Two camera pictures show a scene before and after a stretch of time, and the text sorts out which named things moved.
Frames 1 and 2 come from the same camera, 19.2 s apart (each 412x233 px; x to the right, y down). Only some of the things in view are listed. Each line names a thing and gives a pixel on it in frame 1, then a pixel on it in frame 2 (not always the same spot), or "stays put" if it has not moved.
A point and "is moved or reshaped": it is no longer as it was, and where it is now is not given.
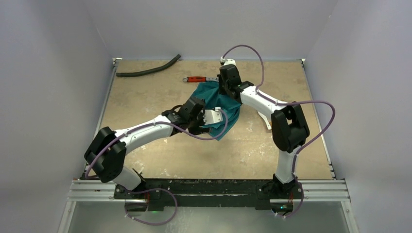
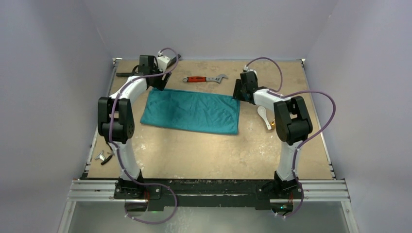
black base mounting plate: x=245 y=193 stays put
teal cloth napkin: x=209 y=91 is moved or reshaped
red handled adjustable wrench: x=199 y=79 stays put
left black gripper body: x=195 y=123 -> x=158 y=83
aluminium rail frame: x=315 y=191 stays put
